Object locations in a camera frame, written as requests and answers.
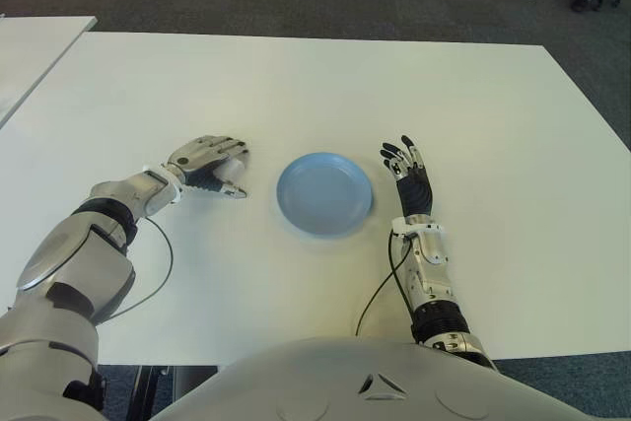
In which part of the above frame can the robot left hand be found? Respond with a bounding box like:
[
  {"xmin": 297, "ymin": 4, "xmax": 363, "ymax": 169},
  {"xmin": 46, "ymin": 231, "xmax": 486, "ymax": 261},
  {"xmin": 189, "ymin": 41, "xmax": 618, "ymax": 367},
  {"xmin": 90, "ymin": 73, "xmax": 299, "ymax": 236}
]
[{"xmin": 166, "ymin": 134, "xmax": 250, "ymax": 201}]

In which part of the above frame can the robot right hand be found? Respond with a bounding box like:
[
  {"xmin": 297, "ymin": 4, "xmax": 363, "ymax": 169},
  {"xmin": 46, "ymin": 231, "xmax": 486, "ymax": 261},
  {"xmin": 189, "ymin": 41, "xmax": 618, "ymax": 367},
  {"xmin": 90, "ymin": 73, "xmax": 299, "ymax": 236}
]
[{"xmin": 378, "ymin": 133, "xmax": 436, "ymax": 219}]

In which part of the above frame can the blue plate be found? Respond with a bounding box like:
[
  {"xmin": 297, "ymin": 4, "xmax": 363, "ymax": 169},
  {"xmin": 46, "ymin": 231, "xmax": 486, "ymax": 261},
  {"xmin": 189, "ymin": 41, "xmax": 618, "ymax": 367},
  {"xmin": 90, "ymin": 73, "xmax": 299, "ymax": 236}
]
[{"xmin": 275, "ymin": 151, "xmax": 375, "ymax": 235}]

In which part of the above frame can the grey robot torso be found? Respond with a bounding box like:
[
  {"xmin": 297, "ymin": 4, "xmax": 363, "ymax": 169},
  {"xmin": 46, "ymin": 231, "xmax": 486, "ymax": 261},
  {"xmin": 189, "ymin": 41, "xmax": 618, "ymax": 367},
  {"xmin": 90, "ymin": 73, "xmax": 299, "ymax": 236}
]
[{"xmin": 147, "ymin": 334, "xmax": 631, "ymax": 421}]

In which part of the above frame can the white side table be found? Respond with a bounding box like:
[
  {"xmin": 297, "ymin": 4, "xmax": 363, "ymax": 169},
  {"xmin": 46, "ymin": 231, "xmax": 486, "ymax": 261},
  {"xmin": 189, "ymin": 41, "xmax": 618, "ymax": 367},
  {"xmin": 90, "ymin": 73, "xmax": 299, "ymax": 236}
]
[{"xmin": 0, "ymin": 15, "xmax": 99, "ymax": 129}]

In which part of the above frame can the black table leg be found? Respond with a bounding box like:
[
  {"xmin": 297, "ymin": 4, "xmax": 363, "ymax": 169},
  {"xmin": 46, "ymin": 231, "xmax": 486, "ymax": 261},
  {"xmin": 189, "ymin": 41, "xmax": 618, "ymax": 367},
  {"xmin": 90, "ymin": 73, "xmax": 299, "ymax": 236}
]
[{"xmin": 125, "ymin": 365, "xmax": 173, "ymax": 421}]

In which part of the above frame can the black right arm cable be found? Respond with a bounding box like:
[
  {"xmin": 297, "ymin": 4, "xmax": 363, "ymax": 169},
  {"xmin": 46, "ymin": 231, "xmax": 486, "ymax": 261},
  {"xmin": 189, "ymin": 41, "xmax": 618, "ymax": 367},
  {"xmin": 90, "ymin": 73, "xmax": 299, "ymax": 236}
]
[{"xmin": 355, "ymin": 228, "xmax": 420, "ymax": 343}]

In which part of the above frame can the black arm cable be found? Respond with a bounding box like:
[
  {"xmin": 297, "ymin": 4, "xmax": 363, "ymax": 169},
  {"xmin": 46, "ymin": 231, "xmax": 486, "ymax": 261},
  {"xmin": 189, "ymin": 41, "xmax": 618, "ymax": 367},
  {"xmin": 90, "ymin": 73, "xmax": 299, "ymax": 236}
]
[
  {"xmin": 105, "ymin": 216, "xmax": 175, "ymax": 321},
  {"xmin": 355, "ymin": 228, "xmax": 420, "ymax": 343}
]

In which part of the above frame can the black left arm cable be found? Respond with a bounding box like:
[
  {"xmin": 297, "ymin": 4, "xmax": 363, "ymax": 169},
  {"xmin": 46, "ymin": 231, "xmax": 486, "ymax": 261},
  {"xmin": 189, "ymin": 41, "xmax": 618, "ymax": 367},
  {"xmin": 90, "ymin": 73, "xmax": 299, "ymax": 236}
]
[{"xmin": 105, "ymin": 216, "xmax": 175, "ymax": 321}]

